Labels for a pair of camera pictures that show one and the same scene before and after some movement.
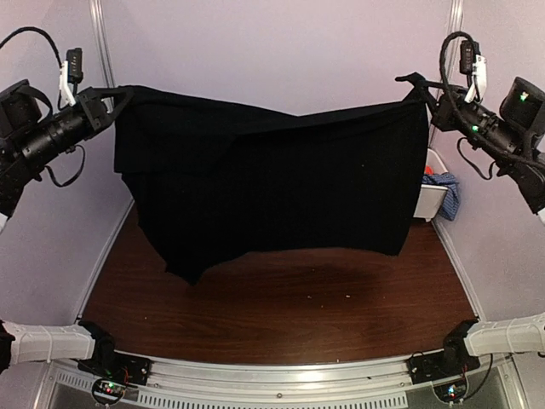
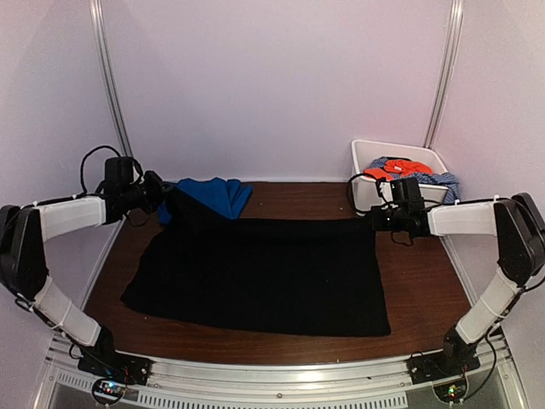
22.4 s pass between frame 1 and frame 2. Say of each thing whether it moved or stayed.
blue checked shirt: stayed
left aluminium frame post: stayed
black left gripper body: moved
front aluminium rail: stayed
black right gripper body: moved
